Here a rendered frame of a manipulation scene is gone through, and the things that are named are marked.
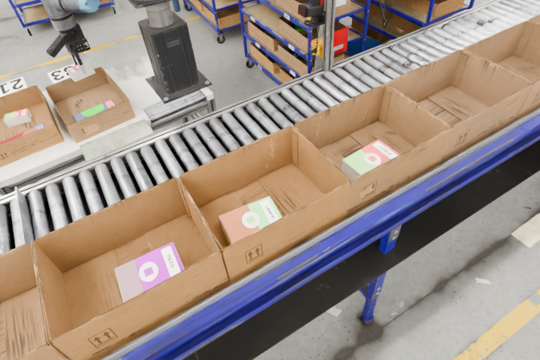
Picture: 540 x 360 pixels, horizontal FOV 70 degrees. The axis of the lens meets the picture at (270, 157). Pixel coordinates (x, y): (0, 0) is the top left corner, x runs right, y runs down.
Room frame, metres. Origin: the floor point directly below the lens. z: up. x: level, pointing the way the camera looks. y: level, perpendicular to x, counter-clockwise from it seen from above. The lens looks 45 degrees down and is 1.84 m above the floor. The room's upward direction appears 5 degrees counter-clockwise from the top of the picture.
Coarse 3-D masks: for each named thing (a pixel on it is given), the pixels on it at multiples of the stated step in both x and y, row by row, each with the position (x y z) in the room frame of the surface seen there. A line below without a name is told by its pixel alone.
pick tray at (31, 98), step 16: (16, 96) 1.59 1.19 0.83; (32, 96) 1.62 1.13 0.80; (0, 112) 1.54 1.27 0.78; (32, 112) 1.54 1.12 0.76; (48, 112) 1.53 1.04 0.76; (0, 128) 1.44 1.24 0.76; (16, 128) 1.43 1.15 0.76; (48, 128) 1.30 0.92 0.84; (16, 144) 1.23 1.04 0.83; (32, 144) 1.26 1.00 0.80; (48, 144) 1.28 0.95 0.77; (0, 160) 1.19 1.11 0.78; (16, 160) 1.21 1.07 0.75
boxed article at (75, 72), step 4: (68, 68) 1.59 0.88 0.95; (72, 68) 1.59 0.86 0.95; (76, 68) 1.59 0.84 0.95; (88, 68) 1.60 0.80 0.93; (92, 68) 1.61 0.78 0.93; (68, 72) 1.57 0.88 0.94; (72, 72) 1.55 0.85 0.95; (76, 72) 1.56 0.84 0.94; (80, 72) 1.57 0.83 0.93; (88, 72) 1.59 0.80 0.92; (92, 72) 1.60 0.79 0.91; (72, 76) 1.55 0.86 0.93; (76, 76) 1.56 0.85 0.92; (80, 76) 1.57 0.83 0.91; (84, 76) 1.58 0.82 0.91; (76, 80) 1.55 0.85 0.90
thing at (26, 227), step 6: (18, 192) 0.99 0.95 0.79; (18, 198) 0.95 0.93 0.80; (24, 198) 0.99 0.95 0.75; (18, 204) 0.91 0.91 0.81; (24, 204) 0.95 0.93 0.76; (18, 210) 0.89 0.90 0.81; (24, 210) 0.92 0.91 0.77; (24, 216) 0.88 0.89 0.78; (30, 216) 0.92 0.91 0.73; (24, 222) 0.85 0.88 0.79; (30, 222) 0.89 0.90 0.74; (24, 228) 0.81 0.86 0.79; (30, 228) 0.85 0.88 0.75; (24, 234) 0.79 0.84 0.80; (30, 234) 0.82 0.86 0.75; (24, 240) 0.75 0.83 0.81; (30, 240) 0.78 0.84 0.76
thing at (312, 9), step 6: (300, 6) 1.72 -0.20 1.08; (306, 6) 1.70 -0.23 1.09; (312, 6) 1.70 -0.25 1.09; (318, 6) 1.72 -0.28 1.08; (300, 12) 1.71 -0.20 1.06; (306, 12) 1.69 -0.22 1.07; (312, 12) 1.70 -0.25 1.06; (318, 12) 1.71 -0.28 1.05; (312, 18) 1.72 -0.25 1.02; (318, 18) 1.73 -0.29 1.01; (312, 24) 1.71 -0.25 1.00
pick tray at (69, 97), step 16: (64, 80) 1.66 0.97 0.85; (80, 80) 1.69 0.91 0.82; (96, 80) 1.73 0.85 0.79; (112, 80) 1.61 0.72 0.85; (64, 96) 1.64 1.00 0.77; (80, 96) 1.64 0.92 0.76; (96, 96) 1.63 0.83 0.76; (112, 96) 1.61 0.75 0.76; (64, 112) 1.52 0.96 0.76; (112, 112) 1.39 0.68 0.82; (128, 112) 1.43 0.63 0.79; (80, 128) 1.31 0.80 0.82; (96, 128) 1.35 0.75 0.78
